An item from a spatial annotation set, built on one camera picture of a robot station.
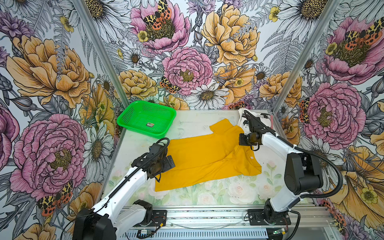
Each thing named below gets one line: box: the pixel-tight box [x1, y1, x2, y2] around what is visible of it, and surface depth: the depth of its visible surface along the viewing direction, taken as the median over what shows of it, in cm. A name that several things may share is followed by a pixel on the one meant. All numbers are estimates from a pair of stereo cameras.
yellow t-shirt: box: [155, 118, 262, 192], surface depth 93 cm
